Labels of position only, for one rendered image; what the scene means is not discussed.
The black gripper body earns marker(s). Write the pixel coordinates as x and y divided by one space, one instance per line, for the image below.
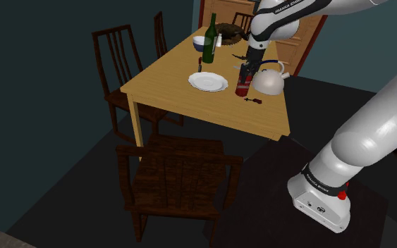
254 56

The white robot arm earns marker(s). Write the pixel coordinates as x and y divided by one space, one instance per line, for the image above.
366 137

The dark round woven basket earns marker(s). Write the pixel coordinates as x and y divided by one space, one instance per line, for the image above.
231 34

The red can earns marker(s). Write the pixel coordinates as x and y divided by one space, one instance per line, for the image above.
242 88

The dark wooden chair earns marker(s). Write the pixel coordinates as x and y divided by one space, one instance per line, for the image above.
115 98
160 37
181 171
244 20

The white salt shaker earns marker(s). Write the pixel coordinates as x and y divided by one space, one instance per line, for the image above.
219 41

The small dark red corkscrew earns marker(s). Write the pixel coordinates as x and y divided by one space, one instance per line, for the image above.
255 100

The green wine bottle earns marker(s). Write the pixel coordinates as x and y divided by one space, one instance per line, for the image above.
209 44

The white plate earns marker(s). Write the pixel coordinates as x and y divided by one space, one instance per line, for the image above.
207 81

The blue and white bowl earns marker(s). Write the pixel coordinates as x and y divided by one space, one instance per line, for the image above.
198 44

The light wooden dining table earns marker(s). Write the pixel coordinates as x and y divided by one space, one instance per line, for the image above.
170 86

